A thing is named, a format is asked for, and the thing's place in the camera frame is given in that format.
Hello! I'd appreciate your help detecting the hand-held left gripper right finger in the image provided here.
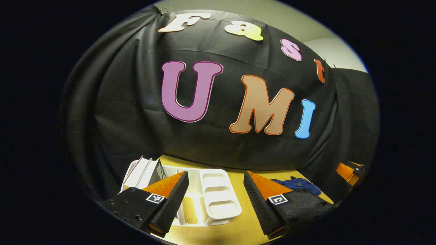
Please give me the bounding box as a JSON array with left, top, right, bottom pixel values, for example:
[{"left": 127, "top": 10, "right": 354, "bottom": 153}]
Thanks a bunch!
[{"left": 243, "top": 171, "right": 336, "bottom": 239}]

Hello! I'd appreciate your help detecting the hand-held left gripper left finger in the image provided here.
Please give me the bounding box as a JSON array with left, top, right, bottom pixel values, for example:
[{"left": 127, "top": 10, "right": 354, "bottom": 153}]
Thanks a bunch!
[{"left": 97, "top": 171, "right": 190, "bottom": 238}]

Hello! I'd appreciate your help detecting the grey cover book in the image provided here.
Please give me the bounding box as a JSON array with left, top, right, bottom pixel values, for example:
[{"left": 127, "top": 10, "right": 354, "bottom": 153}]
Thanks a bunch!
[{"left": 136, "top": 158, "right": 168, "bottom": 190}]

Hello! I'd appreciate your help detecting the white plastic bookshelf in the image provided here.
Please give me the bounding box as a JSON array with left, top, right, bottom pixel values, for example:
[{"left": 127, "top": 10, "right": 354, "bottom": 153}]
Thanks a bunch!
[{"left": 120, "top": 164, "right": 243, "bottom": 227}]

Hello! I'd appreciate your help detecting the blue schoolbag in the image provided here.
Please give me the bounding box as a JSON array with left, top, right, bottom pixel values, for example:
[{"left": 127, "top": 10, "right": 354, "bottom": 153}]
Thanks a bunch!
[{"left": 271, "top": 177, "right": 322, "bottom": 196}]

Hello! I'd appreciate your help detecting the pink cover book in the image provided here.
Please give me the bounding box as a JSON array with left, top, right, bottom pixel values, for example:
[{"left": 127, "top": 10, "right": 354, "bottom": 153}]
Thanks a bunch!
[{"left": 121, "top": 156, "right": 144, "bottom": 192}]

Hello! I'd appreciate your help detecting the black backdrop cloth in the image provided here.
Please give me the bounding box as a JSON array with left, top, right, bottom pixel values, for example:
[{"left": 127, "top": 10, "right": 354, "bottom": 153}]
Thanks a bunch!
[{"left": 60, "top": 5, "right": 380, "bottom": 201}]

